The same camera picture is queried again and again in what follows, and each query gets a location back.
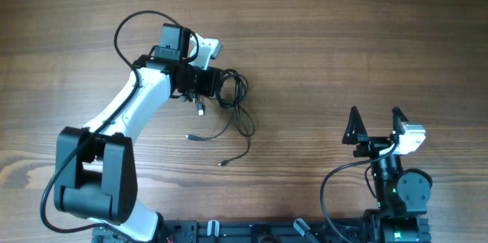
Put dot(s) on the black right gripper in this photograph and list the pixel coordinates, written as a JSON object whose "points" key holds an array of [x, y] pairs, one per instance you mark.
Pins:
{"points": [[355, 137]]}

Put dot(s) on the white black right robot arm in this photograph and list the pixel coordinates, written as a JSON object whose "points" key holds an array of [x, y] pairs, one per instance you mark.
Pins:
{"points": [[402, 194]]}

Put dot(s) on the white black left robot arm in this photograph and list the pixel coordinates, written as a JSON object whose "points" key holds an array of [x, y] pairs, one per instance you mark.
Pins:
{"points": [[95, 176]]}

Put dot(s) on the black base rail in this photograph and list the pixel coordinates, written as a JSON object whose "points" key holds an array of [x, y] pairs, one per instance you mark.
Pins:
{"points": [[355, 230]]}

